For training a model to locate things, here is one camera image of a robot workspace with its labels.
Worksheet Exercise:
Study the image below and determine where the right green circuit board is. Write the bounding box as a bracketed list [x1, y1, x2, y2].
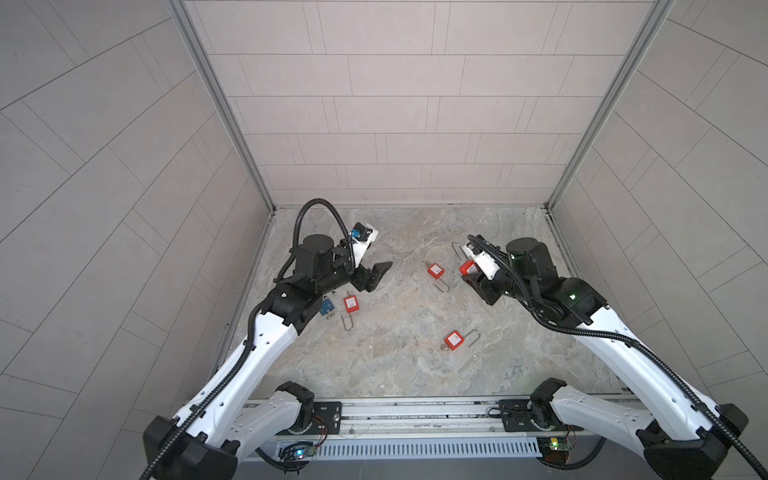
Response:
[537, 437, 573, 467]

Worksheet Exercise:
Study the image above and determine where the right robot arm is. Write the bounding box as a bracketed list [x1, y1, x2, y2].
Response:
[460, 235, 767, 479]

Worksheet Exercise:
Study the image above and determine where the red padlock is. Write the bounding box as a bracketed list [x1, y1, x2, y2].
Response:
[451, 242, 478, 276]
[424, 261, 450, 293]
[342, 292, 360, 332]
[440, 329, 482, 351]

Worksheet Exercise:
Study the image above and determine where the white slotted cable duct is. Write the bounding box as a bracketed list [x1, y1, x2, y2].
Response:
[257, 439, 542, 462]

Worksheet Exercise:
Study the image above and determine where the left green circuit board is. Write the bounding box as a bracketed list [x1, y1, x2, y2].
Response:
[279, 441, 317, 462]

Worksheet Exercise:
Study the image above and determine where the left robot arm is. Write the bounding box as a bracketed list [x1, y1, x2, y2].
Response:
[141, 198, 392, 479]

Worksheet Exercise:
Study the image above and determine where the aluminium mounting rail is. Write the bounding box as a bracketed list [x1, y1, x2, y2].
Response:
[239, 393, 671, 444]

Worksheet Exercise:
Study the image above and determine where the green circuit board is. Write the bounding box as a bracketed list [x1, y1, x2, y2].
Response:
[537, 437, 573, 467]
[279, 441, 317, 462]

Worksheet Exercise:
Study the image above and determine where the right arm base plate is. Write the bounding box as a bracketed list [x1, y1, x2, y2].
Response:
[486, 399, 582, 435]

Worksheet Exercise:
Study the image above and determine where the large blue padlock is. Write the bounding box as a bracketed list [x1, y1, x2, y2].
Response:
[320, 297, 335, 316]

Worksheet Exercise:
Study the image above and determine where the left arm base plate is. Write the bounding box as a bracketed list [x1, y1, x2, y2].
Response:
[277, 401, 343, 436]

